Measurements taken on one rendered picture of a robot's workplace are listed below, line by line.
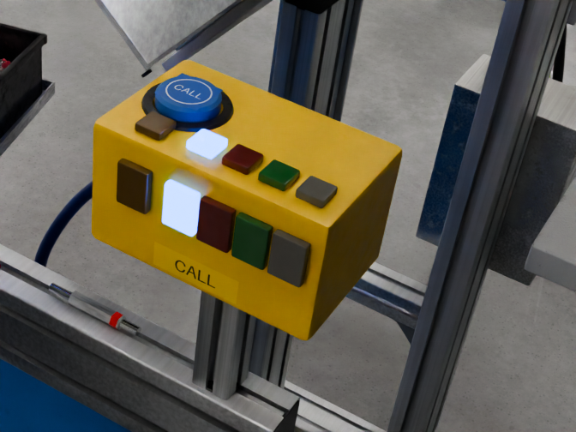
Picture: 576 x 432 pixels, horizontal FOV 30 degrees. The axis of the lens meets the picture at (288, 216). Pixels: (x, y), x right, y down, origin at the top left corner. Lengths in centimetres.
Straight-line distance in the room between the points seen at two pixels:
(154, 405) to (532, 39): 50
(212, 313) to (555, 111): 59
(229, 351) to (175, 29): 36
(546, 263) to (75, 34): 210
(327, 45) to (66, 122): 145
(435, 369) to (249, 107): 70
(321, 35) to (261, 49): 177
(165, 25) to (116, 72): 177
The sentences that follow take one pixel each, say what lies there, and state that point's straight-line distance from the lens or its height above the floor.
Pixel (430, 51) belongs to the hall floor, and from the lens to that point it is 306.
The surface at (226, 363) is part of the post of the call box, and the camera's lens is 74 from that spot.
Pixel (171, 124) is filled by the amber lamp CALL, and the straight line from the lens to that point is 63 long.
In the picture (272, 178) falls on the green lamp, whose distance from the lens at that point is 59.
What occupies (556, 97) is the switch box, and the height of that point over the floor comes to 84.
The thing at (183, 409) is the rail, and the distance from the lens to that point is 79.
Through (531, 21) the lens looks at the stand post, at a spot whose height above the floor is 98.
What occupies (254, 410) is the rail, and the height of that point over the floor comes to 86.
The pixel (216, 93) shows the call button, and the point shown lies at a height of 108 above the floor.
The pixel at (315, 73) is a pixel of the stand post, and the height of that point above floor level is 83.
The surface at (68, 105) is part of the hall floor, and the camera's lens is 262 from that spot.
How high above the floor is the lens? 143
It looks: 38 degrees down
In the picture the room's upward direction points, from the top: 9 degrees clockwise
